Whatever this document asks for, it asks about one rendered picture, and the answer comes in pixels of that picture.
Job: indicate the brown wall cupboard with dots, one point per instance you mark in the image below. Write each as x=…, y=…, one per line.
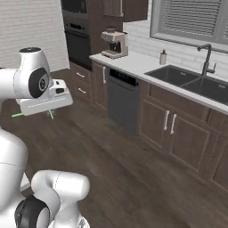
x=133, y=9

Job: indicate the brown drawer cupboard run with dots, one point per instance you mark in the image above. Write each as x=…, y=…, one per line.
x=86, y=86

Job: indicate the thin green rod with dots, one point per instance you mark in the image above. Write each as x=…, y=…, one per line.
x=17, y=114

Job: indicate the window with grey blinds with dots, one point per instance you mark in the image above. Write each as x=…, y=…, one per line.
x=190, y=17

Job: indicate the black microwave oven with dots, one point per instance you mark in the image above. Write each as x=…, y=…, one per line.
x=74, y=6

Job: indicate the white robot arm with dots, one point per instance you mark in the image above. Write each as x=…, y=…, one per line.
x=12, y=160

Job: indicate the dark double sink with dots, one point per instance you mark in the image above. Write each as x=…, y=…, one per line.
x=190, y=83

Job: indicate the black tap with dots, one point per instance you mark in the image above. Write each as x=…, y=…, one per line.
x=207, y=59

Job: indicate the white soap dispenser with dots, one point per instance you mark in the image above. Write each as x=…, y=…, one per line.
x=163, y=58

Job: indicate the dark grey dishwasher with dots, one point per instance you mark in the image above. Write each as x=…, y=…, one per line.
x=122, y=101

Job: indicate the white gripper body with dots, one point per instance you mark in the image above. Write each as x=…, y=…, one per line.
x=44, y=104

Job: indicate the brown sink cupboard run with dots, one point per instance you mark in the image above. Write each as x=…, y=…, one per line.
x=190, y=139

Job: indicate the beige coffee machine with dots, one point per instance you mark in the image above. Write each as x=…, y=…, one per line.
x=115, y=44

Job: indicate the black wall oven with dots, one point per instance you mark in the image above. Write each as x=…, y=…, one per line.
x=77, y=44

